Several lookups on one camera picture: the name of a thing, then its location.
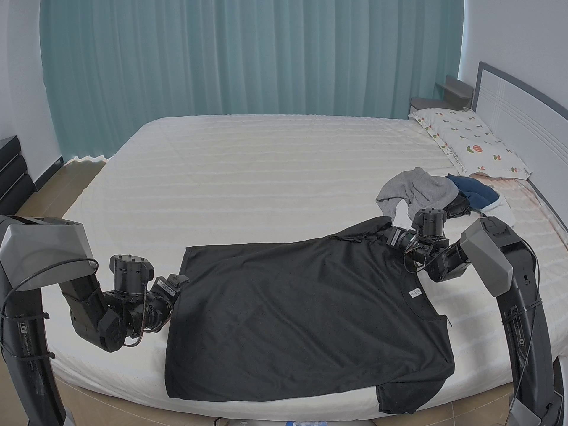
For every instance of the black T-shirt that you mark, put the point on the black T-shirt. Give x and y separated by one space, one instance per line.
288 317

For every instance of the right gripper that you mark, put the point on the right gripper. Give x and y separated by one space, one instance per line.
401 240

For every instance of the dark grey chest of drawers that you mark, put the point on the dark grey chest of drawers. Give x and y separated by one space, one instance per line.
15 175

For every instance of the bed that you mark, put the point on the bed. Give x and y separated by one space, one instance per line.
266 171

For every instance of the blue-green curtain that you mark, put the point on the blue-green curtain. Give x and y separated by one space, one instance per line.
244 47

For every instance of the white printed pillow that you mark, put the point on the white printed pillow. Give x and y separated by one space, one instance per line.
470 142

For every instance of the pile of clothes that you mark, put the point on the pile of clothes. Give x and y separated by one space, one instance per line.
426 189

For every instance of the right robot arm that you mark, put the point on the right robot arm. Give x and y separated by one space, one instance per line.
492 255

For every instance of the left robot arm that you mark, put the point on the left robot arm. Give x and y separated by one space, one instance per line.
49 251

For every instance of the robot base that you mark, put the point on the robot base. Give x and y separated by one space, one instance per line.
306 424

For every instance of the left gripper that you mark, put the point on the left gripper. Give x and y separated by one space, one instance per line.
162 297

